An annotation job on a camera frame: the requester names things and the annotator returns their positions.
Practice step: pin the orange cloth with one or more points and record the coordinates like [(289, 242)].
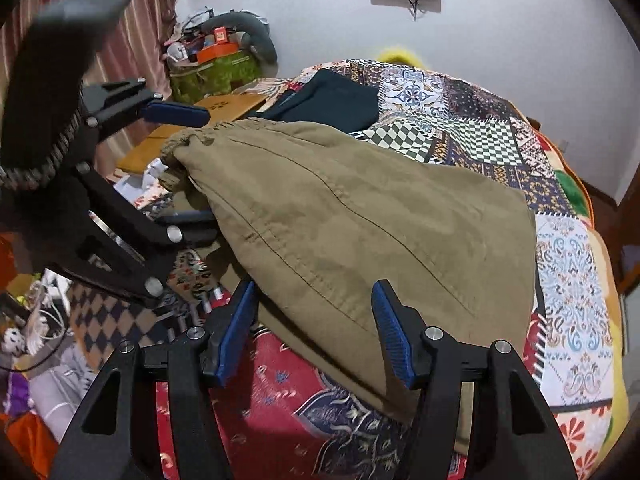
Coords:
[(25, 442)]

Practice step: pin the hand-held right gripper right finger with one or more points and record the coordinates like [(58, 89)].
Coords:
[(391, 332)]

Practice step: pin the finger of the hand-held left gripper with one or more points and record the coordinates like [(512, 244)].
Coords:
[(192, 220), (175, 113)]

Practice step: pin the striped pink curtain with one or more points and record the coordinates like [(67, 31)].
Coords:
[(145, 20)]

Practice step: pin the white power strip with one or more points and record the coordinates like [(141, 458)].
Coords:
[(42, 310)]

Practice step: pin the grey cloth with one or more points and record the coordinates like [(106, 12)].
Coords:
[(60, 390)]

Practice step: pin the green patterned box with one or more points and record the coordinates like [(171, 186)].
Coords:
[(215, 77)]

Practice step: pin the patchwork printed blanket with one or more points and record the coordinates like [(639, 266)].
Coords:
[(570, 285)]

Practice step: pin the yellow fluffy pillow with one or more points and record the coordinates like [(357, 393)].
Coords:
[(400, 56)]

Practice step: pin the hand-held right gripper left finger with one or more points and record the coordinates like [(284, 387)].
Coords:
[(234, 332)]

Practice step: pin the dark teal folded cloth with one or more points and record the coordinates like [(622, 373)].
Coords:
[(330, 100)]

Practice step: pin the grey neck pillow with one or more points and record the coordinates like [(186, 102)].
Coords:
[(257, 32)]

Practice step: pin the orange box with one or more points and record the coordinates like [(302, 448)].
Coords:
[(217, 51)]

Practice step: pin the black and white toy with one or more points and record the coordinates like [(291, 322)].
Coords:
[(12, 341)]

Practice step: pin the khaki pants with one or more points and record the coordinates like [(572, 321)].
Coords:
[(350, 220)]

